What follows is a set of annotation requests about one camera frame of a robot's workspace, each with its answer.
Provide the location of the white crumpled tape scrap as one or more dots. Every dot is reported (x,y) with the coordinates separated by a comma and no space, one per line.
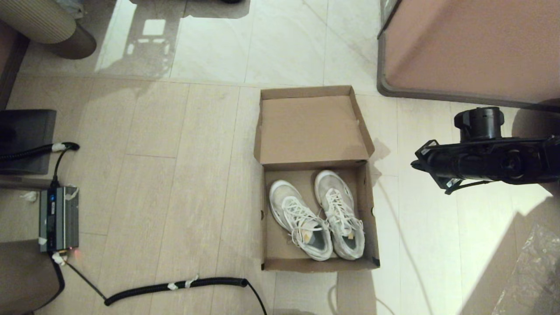
(28,197)

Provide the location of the brown cardboard shoe box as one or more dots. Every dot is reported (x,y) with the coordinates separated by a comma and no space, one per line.
(310,131)

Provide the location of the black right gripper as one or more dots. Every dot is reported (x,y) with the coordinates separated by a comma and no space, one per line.
(468,162)

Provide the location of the grey crumpled cloth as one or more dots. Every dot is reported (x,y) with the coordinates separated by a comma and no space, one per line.
(70,6)

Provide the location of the white mesh sneaker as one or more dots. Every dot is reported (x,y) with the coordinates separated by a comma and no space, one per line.
(332,188)
(288,205)

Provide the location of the dark brown wooden furniture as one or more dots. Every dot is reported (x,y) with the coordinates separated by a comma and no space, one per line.
(8,57)

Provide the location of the dark brown round stool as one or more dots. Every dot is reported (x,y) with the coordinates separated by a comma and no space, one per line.
(533,122)

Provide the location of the grey metal power box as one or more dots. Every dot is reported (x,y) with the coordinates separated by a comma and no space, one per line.
(57,218)

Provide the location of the pink cabinet with grey base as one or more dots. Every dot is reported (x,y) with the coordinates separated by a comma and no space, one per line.
(472,43)

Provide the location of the clear crinkled plastic sheet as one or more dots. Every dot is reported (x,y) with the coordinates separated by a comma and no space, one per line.
(533,280)

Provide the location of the black flat panel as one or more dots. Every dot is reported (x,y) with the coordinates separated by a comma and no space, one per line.
(26,131)

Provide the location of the beige ribbed ottoman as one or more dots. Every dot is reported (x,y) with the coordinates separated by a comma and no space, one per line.
(30,19)

